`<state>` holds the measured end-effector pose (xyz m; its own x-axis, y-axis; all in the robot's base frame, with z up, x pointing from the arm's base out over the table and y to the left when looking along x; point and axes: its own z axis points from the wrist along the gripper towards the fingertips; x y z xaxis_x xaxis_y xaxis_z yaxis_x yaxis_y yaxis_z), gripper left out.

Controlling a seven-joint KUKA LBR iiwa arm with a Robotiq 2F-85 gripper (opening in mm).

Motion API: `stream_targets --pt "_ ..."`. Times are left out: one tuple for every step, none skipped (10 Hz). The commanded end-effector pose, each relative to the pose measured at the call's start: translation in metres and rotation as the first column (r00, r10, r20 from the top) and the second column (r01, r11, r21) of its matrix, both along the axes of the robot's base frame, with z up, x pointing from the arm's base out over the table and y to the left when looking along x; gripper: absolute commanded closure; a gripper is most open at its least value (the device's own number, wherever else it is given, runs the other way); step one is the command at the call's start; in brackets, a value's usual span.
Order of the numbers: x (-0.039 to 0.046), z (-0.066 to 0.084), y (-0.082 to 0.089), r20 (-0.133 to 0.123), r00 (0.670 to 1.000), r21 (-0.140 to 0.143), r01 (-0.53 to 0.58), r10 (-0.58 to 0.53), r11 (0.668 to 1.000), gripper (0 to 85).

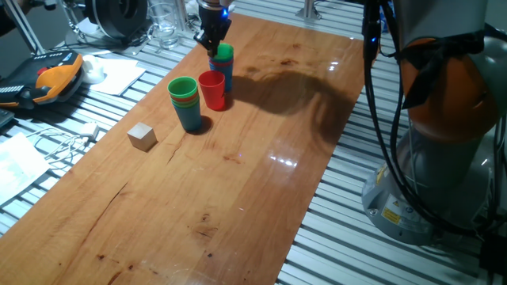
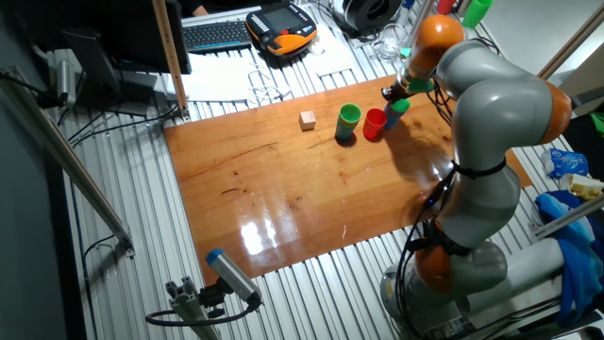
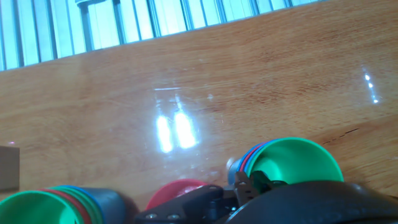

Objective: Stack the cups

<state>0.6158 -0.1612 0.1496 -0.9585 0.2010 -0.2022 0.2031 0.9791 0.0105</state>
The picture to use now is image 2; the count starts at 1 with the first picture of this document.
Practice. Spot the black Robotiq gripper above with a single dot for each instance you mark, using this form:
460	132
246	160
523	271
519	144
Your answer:
396	90

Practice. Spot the green plastic cup with print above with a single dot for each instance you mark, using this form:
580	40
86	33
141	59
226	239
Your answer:
350	113
401	106

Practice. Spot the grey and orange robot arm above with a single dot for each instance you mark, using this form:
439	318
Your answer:
495	108

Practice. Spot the stack of green cups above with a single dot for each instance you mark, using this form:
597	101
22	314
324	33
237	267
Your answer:
476	13

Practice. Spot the person hand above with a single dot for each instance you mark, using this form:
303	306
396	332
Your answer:
199	11

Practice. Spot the clear glass beaker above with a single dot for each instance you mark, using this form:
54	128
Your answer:
390	42

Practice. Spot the black round spool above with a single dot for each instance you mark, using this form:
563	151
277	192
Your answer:
363	16

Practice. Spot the white rounded object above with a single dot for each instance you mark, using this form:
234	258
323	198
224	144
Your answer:
317	47

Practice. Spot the light wooden block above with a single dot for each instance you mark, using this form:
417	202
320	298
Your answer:
307	120

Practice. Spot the orange and black teach pendant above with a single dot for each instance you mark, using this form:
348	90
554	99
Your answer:
288	45

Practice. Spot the white paper sheet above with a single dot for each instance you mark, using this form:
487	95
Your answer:
212	78

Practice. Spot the blue tissue pack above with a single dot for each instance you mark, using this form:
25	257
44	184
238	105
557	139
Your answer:
566	163

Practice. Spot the black computer keyboard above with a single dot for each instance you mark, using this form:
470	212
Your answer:
217	35

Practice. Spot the black chair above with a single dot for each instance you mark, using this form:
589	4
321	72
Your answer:
587	137

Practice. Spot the yellow white snack bag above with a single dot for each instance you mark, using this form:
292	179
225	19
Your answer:
585	186

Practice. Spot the blue cloth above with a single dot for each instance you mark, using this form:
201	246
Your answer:
575	255

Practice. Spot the black computer monitor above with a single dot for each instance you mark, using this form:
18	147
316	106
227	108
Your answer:
137	33

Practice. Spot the short aluminium profile stand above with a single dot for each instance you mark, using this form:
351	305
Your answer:
189	307

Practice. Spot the grey monitor stand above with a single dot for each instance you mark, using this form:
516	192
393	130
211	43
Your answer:
94	61

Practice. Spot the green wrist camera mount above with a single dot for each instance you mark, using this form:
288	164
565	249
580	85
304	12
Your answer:
420	85

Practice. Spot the silver frame post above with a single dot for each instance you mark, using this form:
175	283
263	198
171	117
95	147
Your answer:
424	9

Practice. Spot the aluminium frame post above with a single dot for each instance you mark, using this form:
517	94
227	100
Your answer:
571	42

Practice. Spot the copper coloured frame post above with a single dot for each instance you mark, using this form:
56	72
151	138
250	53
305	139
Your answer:
170	56

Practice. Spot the silver camera with blue end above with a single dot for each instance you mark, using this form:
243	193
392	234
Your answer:
231	276

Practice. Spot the black camera ball mount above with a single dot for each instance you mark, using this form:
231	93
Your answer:
212	297

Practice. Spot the silver cylindrical camera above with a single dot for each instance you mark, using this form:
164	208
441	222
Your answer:
66	80

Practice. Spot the long aluminium frame rail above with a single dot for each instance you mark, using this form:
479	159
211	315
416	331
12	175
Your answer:
71	163

